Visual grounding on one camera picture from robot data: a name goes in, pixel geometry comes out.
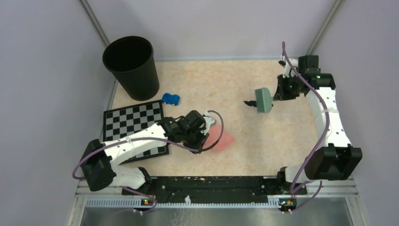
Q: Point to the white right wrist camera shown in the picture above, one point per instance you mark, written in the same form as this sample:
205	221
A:
288	71

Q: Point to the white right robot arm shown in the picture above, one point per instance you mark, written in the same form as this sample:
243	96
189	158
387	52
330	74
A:
334	157

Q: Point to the black and grey checkerboard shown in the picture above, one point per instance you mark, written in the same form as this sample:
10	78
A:
125	121

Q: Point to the grey slotted cable duct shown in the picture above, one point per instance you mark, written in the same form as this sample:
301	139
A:
139	203

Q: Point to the green hand brush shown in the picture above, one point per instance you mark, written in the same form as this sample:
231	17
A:
263	100

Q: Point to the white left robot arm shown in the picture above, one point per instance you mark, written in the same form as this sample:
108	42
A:
101	163

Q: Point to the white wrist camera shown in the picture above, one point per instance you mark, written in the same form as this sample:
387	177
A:
210	121
288	71

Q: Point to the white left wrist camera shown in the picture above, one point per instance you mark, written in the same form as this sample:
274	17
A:
210	121

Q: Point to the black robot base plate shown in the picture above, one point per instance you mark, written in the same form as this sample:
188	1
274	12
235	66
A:
215	190

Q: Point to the blue toy car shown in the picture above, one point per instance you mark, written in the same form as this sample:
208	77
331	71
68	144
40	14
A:
170	99

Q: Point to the black plastic trash bin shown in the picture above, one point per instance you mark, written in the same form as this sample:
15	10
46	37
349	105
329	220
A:
131	61

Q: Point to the long black paper scrap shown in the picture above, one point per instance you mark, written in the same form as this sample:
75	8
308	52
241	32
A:
251	103

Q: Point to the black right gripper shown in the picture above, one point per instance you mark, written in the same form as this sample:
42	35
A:
281	94

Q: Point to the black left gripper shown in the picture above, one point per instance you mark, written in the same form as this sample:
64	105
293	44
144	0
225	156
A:
199	144

